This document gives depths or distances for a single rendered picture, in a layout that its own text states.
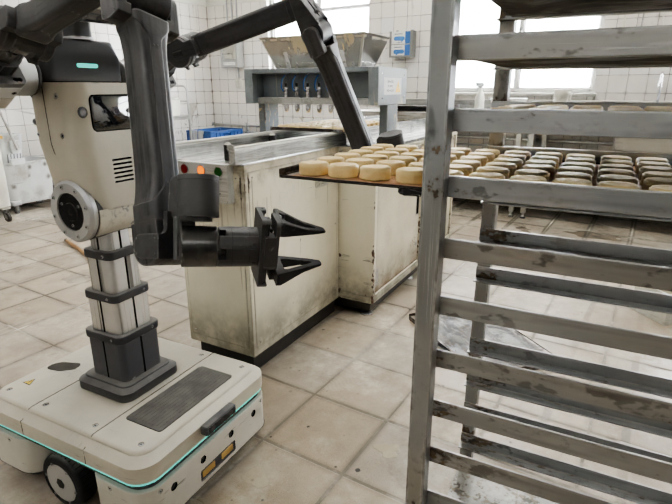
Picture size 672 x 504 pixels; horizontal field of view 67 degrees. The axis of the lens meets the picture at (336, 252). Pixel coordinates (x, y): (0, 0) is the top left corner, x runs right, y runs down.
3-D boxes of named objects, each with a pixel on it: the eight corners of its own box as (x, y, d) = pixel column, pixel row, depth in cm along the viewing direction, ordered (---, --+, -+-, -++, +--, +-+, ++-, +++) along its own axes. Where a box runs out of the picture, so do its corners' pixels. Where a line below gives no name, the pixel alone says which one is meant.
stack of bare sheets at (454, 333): (408, 319, 250) (409, 313, 249) (477, 307, 263) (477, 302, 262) (480, 382, 197) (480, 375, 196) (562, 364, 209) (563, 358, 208)
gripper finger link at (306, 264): (330, 241, 72) (265, 241, 69) (324, 286, 75) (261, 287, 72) (318, 224, 78) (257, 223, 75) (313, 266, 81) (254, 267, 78)
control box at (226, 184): (186, 196, 192) (182, 159, 188) (235, 202, 181) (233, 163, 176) (179, 198, 189) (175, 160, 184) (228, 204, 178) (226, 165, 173)
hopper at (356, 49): (292, 70, 267) (291, 42, 263) (390, 68, 242) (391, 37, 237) (259, 68, 243) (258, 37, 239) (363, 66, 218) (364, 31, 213)
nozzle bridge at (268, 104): (284, 135, 283) (282, 71, 273) (404, 141, 250) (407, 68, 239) (247, 140, 256) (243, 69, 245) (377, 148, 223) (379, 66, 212)
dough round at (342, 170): (322, 177, 83) (322, 164, 82) (339, 173, 87) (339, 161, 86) (347, 180, 80) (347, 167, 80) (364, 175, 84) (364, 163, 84)
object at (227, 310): (284, 299, 274) (278, 130, 246) (340, 312, 258) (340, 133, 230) (191, 356, 215) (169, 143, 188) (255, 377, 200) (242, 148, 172)
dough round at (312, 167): (334, 174, 85) (334, 162, 85) (309, 177, 83) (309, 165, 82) (318, 170, 89) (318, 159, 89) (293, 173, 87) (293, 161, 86)
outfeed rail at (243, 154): (424, 127, 340) (425, 116, 338) (428, 127, 338) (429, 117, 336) (227, 165, 173) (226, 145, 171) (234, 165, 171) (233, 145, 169)
